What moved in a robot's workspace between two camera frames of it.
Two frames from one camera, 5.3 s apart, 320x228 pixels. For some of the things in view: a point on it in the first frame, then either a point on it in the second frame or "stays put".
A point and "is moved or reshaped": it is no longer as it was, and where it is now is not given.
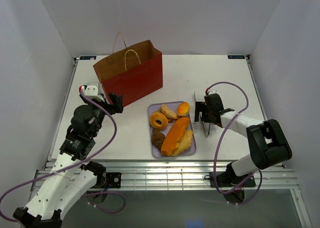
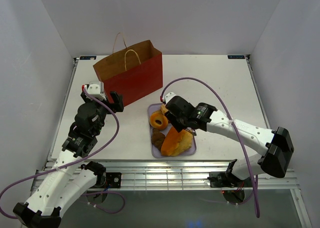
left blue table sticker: x=87 y=57 stays put
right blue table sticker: x=236 y=57 stays put
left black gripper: x=114 y=102 stays put
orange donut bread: x=158 y=116 stays put
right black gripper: x=203 y=112 to x=172 y=117
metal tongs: x=200 y=110 is moved or reshaped
